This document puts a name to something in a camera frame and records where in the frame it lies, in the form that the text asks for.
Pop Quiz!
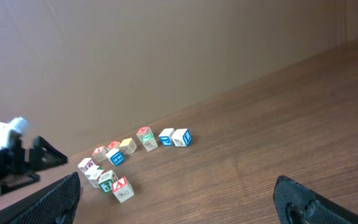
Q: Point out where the blue L wooden block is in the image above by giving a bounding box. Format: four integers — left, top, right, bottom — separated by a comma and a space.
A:
172, 129, 192, 147

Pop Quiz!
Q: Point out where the blue H wooden block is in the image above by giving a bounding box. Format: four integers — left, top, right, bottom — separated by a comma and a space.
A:
105, 148, 125, 166

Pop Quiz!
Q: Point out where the plain wooden block red side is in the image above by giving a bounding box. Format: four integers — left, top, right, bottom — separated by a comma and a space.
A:
78, 157, 96, 173

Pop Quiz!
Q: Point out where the red A block far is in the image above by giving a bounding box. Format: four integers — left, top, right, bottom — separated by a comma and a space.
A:
92, 146, 108, 163

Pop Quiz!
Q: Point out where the plain engraved wooden block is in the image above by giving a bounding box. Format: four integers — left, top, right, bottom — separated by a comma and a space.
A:
88, 169, 105, 188

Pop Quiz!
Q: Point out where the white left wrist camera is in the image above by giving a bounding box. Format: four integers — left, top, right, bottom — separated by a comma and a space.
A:
0, 117, 28, 149

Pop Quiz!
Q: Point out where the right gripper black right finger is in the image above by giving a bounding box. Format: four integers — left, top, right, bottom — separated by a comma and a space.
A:
273, 175, 358, 224

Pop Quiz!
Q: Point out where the blue P wooden block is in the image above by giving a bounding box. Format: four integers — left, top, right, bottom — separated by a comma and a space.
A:
158, 128, 175, 146

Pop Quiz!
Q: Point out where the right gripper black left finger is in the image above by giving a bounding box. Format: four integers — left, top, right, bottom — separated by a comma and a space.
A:
0, 172, 81, 224

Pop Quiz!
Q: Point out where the red M wooden block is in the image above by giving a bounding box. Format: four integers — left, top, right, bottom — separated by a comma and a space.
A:
136, 126, 152, 138

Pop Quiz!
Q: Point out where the yellow wooden block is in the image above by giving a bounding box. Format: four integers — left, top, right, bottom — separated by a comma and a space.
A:
119, 138, 137, 155

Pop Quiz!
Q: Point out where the red A wooden block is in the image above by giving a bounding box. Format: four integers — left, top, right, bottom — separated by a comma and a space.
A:
112, 177, 134, 203

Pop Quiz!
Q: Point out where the green top wooden block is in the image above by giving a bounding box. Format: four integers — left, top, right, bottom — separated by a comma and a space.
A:
139, 133, 158, 152

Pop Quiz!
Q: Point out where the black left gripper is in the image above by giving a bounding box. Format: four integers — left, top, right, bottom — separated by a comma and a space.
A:
0, 136, 68, 196

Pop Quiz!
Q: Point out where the red W wooden block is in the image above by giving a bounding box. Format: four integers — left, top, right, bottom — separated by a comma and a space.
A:
106, 141, 120, 151

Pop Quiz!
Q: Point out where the plain wooden block green side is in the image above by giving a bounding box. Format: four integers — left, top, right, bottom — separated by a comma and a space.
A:
84, 165, 102, 179

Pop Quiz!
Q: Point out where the green J wooden block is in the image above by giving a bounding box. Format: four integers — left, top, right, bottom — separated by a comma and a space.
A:
98, 170, 119, 194

